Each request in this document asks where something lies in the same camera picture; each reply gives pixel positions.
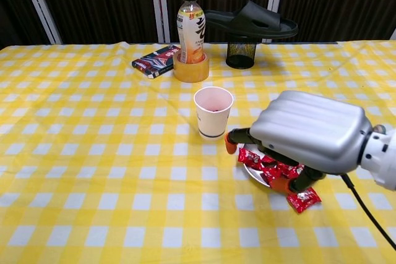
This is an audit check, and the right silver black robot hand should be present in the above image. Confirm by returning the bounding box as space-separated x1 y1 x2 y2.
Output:
224 90 373 194

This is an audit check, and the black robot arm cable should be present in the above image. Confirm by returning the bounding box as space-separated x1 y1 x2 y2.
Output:
340 173 396 251

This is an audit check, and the round metal plate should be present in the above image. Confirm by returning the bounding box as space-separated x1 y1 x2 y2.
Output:
242 143 310 188

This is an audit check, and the black mesh pen holder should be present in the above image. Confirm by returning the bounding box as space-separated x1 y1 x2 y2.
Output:
225 35 257 69

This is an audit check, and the single red wrapped candy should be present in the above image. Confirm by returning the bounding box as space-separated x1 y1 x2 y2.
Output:
286 187 321 215

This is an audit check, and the white paper cup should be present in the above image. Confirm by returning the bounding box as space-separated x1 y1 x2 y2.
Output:
193 87 234 140

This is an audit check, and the black rubber slipper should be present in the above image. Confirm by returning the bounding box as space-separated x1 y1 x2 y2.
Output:
204 0 299 41

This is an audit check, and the white partition post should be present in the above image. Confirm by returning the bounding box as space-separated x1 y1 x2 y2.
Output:
17 0 62 45
266 0 287 44
148 0 171 44

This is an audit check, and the dark blue red snack box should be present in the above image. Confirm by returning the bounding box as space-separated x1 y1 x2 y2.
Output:
131 44 182 80

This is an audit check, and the yellow white checked tablecloth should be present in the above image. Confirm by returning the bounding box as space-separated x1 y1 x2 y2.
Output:
0 40 396 264

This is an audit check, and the yellowish clear tape roll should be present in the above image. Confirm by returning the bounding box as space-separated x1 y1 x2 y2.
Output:
172 52 210 83

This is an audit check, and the orange drink plastic bottle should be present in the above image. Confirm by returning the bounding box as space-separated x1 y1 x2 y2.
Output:
176 0 207 64

